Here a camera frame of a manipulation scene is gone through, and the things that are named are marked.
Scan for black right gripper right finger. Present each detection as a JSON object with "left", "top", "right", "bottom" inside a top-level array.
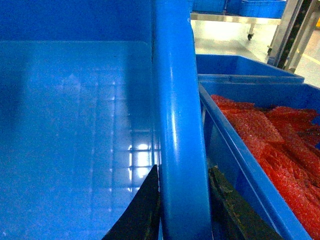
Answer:
[{"left": 208, "top": 166, "right": 282, "bottom": 240}]

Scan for stainless steel roller shelf rack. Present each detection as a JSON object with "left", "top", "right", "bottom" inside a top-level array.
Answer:
[{"left": 267, "top": 0, "right": 320, "bottom": 73}]

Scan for large blue plastic crate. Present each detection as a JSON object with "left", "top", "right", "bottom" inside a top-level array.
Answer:
[{"left": 0, "top": 0, "right": 213, "bottom": 240}]

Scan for blue crate with red contents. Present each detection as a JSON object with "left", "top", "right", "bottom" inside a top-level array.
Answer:
[{"left": 199, "top": 79, "right": 320, "bottom": 240}]

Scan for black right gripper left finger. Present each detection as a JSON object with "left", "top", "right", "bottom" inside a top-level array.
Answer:
[{"left": 103, "top": 165, "right": 161, "bottom": 240}]

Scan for blue crate behind red one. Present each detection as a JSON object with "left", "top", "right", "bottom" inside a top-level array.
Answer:
[{"left": 196, "top": 54, "right": 305, "bottom": 84}]

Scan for red bubble wrap sheets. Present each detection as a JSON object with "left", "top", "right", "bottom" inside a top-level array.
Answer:
[{"left": 211, "top": 94, "right": 320, "bottom": 240}]

